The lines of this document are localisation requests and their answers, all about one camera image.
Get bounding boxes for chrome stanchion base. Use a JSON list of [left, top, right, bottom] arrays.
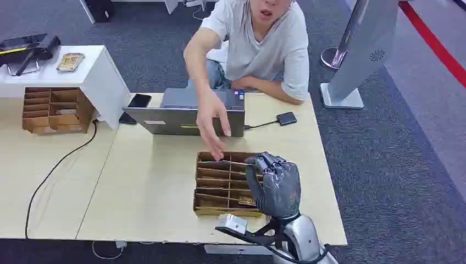
[[320, 47, 347, 70]]

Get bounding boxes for white side table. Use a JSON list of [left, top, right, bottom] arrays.
[[0, 45, 131, 130]]

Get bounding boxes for red barrier belt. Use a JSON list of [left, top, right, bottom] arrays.
[[398, 1, 466, 89]]

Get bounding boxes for black box on floor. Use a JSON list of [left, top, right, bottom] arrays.
[[85, 0, 114, 23]]

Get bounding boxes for person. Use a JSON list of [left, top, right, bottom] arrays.
[[183, 0, 310, 161]]

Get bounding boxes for black tablet stand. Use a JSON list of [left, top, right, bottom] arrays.
[[0, 33, 62, 77]]

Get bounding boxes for wooden card box with dividers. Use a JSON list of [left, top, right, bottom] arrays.
[[21, 87, 97, 135], [193, 151, 265, 218]]

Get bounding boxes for white cable with plug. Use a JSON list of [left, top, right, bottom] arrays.
[[91, 240, 127, 261]]

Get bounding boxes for thin card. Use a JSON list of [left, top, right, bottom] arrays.
[[220, 159, 256, 166]]

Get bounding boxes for black adapter with cable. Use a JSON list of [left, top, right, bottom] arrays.
[[243, 111, 298, 131]]

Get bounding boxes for person's right hand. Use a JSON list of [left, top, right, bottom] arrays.
[[196, 91, 232, 161]]

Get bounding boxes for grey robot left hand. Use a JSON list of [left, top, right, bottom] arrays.
[[245, 151, 302, 219]]

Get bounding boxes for black phone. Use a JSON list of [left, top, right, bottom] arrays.
[[118, 93, 153, 126]]

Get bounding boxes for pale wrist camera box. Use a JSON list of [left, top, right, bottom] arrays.
[[217, 213, 248, 235]]

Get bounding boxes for white kiosk stand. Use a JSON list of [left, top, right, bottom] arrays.
[[320, 0, 402, 110]]

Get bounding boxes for long black cable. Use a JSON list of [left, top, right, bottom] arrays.
[[24, 119, 98, 240]]

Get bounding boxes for wrapped card pack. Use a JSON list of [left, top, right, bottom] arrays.
[[56, 52, 86, 73]]

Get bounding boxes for grey laptop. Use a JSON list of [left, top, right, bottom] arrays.
[[123, 88, 246, 138]]

